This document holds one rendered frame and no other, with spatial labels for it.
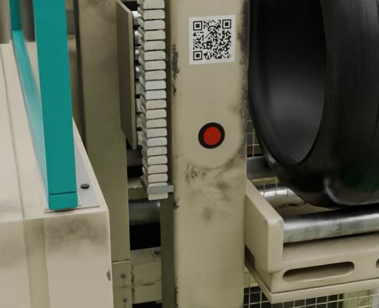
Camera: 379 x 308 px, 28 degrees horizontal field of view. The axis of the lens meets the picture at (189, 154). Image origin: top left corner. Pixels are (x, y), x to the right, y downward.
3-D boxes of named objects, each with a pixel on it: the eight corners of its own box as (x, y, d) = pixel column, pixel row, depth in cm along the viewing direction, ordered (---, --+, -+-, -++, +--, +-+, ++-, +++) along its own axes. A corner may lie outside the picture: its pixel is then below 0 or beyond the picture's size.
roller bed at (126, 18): (132, 150, 166) (127, 11, 155) (120, 128, 179) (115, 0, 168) (219, 141, 170) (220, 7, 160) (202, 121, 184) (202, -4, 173)
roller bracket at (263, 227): (266, 275, 125) (268, 221, 121) (201, 183, 161) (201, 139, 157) (285, 273, 125) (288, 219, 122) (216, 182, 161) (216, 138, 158)
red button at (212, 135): (203, 146, 126) (203, 128, 125) (200, 142, 127) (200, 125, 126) (220, 144, 127) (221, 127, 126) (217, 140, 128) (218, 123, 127)
